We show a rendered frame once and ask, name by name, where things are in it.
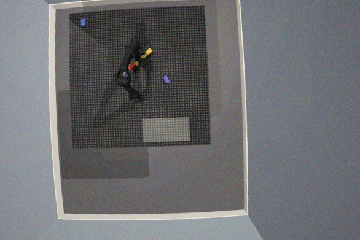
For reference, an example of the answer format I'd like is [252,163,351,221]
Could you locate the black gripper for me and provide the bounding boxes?
[134,52,147,68]

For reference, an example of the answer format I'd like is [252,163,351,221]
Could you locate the purple rectangular block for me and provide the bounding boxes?
[163,76,170,84]

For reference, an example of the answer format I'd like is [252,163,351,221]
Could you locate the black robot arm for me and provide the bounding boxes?
[116,37,146,102]

